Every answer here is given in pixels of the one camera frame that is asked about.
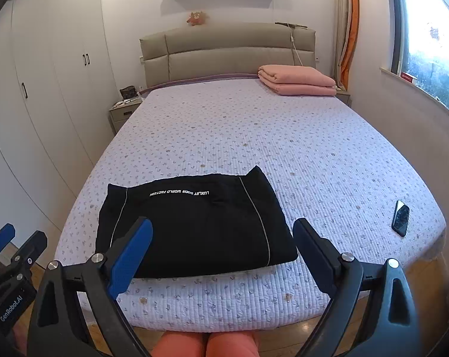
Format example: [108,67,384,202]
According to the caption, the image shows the beige padded headboard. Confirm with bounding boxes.
[140,22,317,89]

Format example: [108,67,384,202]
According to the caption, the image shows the grey nightstand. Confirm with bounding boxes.
[335,89,354,108]
[109,98,146,135]

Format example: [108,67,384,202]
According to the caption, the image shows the folded pink blanket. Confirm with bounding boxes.
[258,64,337,97]

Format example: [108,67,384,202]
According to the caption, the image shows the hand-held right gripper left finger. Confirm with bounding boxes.
[27,216,153,357]

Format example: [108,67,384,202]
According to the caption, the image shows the window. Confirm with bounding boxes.
[390,0,449,117]

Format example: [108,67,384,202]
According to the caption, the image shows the bed with floral quilted cover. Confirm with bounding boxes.
[54,72,448,333]

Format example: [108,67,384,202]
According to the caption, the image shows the red plush toy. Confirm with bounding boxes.
[186,11,210,27]

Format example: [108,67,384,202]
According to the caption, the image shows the white cable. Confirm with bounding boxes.
[289,28,304,69]

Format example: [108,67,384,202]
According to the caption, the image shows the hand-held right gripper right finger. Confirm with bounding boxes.
[292,217,422,357]

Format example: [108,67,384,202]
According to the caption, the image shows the black hooded jacket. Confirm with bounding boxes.
[94,165,299,279]

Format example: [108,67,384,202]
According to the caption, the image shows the person's right leg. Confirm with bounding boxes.
[207,331,260,357]

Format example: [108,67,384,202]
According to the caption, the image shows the white wardrobe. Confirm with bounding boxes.
[0,0,114,231]

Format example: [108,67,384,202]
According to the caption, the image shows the black smartphone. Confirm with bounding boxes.
[392,200,410,237]

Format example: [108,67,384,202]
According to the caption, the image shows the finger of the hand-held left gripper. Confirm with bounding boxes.
[10,231,48,269]
[0,223,16,258]

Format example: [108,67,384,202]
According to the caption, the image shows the orange and beige curtain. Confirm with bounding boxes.
[332,0,359,92]

